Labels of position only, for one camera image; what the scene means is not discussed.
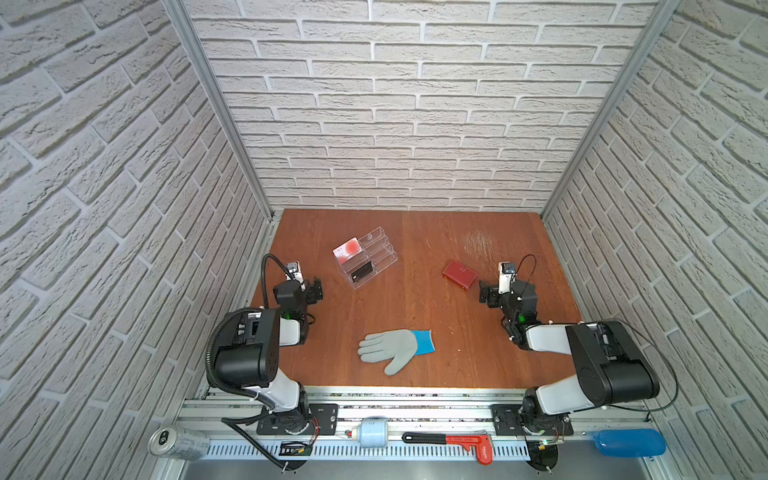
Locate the red leather card holder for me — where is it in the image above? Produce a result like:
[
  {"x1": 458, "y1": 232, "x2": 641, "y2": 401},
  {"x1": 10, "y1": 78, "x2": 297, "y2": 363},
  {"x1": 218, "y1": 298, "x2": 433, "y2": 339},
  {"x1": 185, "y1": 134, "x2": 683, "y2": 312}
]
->
[{"x1": 442, "y1": 260, "x2": 478, "y2": 290}]

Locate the clear acrylic card organizer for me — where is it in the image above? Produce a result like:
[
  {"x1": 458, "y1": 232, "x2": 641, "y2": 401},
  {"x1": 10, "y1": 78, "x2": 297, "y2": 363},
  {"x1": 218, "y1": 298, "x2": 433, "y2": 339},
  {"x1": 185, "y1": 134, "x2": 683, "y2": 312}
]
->
[{"x1": 335, "y1": 227, "x2": 398, "y2": 289}]

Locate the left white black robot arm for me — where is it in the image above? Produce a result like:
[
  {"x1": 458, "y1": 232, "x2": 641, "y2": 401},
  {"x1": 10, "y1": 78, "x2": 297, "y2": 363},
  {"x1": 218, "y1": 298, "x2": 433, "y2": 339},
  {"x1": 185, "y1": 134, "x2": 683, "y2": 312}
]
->
[{"x1": 204, "y1": 253, "x2": 323, "y2": 421}]

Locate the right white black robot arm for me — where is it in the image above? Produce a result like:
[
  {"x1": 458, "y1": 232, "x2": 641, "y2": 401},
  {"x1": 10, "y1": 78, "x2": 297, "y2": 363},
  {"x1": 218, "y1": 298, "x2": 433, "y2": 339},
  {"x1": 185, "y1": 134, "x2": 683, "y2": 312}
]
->
[{"x1": 479, "y1": 281, "x2": 661, "y2": 428}]

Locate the black card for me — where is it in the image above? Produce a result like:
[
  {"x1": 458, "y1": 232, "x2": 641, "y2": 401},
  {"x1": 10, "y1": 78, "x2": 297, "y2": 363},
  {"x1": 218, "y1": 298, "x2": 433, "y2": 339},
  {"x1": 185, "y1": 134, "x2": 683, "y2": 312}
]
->
[{"x1": 350, "y1": 262, "x2": 373, "y2": 283}]

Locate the red white card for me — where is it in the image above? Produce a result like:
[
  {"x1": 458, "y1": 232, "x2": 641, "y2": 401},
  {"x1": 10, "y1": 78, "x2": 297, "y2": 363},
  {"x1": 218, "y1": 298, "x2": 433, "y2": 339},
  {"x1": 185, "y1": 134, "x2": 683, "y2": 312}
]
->
[{"x1": 333, "y1": 237, "x2": 362, "y2": 265}]

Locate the grey blue work glove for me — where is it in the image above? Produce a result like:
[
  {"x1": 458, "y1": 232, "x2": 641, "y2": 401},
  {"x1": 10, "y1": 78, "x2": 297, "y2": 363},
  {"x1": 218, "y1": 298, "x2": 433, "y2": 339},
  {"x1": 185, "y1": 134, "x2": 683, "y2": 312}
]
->
[{"x1": 357, "y1": 329, "x2": 435, "y2": 376}]

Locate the red black pipe wrench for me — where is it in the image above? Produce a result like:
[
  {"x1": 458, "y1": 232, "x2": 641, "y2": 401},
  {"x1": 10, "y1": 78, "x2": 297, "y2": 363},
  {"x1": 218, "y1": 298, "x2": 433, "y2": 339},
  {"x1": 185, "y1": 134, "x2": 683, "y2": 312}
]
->
[{"x1": 401, "y1": 432, "x2": 493, "y2": 466}]

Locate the black round foot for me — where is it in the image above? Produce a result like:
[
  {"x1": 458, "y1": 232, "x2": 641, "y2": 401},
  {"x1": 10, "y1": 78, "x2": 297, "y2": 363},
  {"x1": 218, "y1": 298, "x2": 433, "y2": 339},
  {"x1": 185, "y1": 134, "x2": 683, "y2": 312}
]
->
[{"x1": 527, "y1": 442, "x2": 559, "y2": 473}]

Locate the white plastic bottle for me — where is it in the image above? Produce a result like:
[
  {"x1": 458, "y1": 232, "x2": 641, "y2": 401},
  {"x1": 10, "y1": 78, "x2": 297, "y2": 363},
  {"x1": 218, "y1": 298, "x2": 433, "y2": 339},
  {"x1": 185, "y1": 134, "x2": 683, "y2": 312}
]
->
[{"x1": 346, "y1": 417, "x2": 389, "y2": 449}]

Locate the blue plastic bottle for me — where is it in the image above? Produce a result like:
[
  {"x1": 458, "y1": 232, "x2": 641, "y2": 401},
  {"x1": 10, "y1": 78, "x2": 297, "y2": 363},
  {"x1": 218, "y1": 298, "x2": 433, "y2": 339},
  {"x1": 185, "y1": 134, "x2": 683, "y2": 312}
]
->
[{"x1": 593, "y1": 429, "x2": 667, "y2": 458}]

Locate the silver drink can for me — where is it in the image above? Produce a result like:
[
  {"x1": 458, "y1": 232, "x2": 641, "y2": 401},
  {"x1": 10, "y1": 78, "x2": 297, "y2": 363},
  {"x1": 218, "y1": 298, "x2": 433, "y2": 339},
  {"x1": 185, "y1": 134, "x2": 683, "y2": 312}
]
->
[{"x1": 148, "y1": 425, "x2": 210, "y2": 461}]

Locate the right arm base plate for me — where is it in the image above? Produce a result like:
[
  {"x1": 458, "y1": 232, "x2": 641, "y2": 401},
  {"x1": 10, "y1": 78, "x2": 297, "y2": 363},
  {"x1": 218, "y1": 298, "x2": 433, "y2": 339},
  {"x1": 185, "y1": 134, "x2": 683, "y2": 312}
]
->
[{"x1": 490, "y1": 404, "x2": 574, "y2": 437}]

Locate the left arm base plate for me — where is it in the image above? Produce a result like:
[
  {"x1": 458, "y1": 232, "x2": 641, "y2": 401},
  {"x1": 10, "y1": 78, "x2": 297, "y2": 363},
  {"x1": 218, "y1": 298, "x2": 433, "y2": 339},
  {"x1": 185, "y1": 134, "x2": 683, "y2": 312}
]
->
[{"x1": 256, "y1": 403, "x2": 339, "y2": 436}]

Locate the aluminium rail frame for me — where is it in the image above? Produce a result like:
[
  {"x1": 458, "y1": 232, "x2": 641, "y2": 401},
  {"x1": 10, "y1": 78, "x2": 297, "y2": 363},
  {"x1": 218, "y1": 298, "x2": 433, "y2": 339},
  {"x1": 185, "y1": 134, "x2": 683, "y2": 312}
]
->
[{"x1": 173, "y1": 387, "x2": 681, "y2": 479}]

